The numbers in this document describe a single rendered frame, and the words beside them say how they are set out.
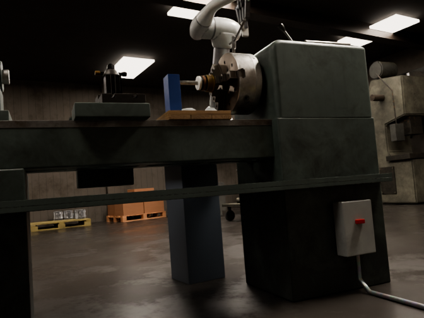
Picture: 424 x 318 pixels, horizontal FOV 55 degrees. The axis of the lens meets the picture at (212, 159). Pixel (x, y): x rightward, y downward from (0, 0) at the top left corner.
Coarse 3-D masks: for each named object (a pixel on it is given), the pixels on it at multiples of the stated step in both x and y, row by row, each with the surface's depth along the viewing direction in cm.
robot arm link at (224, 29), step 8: (216, 24) 244; (224, 24) 246; (232, 24) 248; (216, 32) 245; (224, 32) 247; (232, 32) 249; (240, 32) 253; (216, 40) 249; (224, 40) 248; (216, 48) 252; (224, 48) 252; (216, 56) 254
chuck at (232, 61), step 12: (228, 60) 205; (240, 60) 199; (252, 72) 198; (240, 84) 195; (252, 84) 198; (228, 96) 207; (240, 96) 198; (252, 96) 200; (228, 108) 208; (240, 108) 203
